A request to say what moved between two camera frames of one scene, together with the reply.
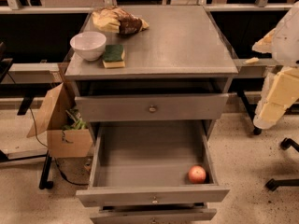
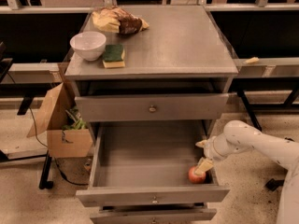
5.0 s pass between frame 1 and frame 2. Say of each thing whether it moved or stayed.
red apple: stayed
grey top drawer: stayed
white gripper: moved
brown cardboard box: stayed
